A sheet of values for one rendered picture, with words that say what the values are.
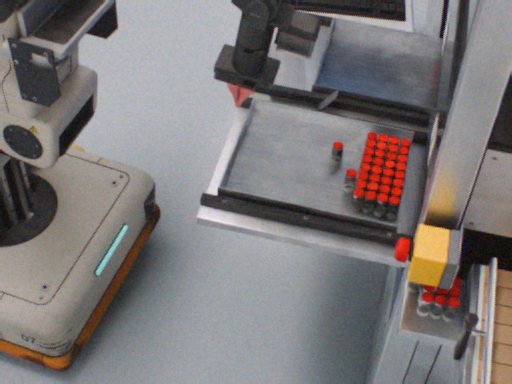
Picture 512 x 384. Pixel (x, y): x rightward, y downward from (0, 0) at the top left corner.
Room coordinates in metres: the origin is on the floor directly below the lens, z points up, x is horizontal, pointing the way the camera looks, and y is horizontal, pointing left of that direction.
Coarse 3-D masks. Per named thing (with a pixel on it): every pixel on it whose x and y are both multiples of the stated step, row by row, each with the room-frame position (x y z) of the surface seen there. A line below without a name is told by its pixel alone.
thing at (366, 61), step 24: (336, 24) 1.56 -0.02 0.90; (360, 24) 1.56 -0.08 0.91; (336, 48) 1.49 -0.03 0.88; (360, 48) 1.50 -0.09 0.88; (384, 48) 1.51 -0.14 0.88; (408, 48) 1.52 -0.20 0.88; (432, 48) 1.53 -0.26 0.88; (336, 72) 1.40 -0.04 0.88; (360, 72) 1.41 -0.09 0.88; (384, 72) 1.42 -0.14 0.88; (408, 72) 1.43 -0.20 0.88; (432, 72) 1.44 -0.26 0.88; (360, 96) 1.30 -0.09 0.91; (384, 96) 1.34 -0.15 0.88; (408, 96) 1.35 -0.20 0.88; (432, 96) 1.36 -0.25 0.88; (432, 120) 1.28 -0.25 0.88
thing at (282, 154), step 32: (256, 128) 1.19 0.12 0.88; (288, 128) 1.20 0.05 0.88; (320, 128) 1.21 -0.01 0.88; (352, 128) 1.21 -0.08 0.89; (384, 128) 1.20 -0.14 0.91; (256, 160) 1.10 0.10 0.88; (288, 160) 1.11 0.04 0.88; (320, 160) 1.12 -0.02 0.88; (352, 160) 1.13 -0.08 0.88; (224, 192) 0.98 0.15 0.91; (256, 192) 1.01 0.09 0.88; (288, 192) 1.02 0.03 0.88; (320, 192) 1.03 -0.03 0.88; (352, 192) 1.04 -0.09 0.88; (384, 224) 0.95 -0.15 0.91
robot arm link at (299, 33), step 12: (252, 0) 0.99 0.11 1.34; (252, 12) 0.99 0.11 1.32; (264, 12) 0.98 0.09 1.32; (288, 12) 1.03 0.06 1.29; (300, 12) 1.04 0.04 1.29; (252, 24) 0.99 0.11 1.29; (264, 24) 0.99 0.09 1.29; (276, 24) 1.00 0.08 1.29; (288, 24) 1.01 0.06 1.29; (300, 24) 1.01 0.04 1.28; (312, 24) 1.02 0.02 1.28; (288, 36) 1.01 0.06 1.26; (300, 36) 1.01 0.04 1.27; (312, 36) 1.00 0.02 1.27; (276, 48) 1.00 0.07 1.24; (288, 48) 1.00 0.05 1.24; (300, 48) 1.00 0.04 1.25; (312, 48) 1.00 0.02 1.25
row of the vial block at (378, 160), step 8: (384, 136) 1.16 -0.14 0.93; (376, 144) 1.14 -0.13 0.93; (384, 144) 1.14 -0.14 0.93; (376, 152) 1.11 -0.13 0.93; (384, 152) 1.12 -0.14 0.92; (376, 160) 1.09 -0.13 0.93; (384, 160) 1.11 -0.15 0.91; (376, 168) 1.07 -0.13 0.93; (376, 176) 1.05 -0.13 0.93; (368, 184) 1.03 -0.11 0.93; (376, 184) 1.03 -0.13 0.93; (368, 192) 1.01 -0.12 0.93; (376, 192) 1.02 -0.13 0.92; (368, 200) 0.99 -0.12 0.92; (368, 208) 0.99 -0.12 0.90
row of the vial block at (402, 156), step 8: (400, 144) 1.15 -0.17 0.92; (408, 144) 1.15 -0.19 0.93; (400, 152) 1.12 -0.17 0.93; (408, 152) 1.13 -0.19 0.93; (400, 160) 1.10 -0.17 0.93; (400, 168) 1.08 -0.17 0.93; (400, 176) 1.06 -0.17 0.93; (392, 184) 1.05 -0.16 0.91; (400, 184) 1.04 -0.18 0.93; (392, 192) 1.01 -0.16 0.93; (400, 192) 1.02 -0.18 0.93; (392, 200) 0.99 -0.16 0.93; (392, 208) 0.99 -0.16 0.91; (392, 216) 0.98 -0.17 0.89
